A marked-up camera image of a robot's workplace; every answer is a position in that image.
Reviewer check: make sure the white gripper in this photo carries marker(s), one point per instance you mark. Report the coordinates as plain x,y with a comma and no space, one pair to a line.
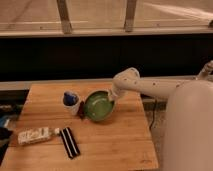
115,94

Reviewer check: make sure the green ceramic bowl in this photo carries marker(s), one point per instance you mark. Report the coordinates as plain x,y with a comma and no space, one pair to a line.
97,106

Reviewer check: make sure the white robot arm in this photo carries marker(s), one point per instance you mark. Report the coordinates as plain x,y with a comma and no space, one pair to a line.
188,138

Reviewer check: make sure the dark red small object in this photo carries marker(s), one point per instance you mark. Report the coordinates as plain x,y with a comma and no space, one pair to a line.
81,110

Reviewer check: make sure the white cup with blue item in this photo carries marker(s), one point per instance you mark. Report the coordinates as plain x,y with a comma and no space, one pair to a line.
71,102

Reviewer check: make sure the wooden table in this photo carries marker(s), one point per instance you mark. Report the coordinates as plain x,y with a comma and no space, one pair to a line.
120,143

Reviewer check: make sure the clear plastic bottle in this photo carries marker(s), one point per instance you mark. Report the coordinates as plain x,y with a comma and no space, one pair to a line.
37,135

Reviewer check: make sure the dark objects at left edge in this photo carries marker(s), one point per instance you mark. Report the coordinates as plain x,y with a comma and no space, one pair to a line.
5,135

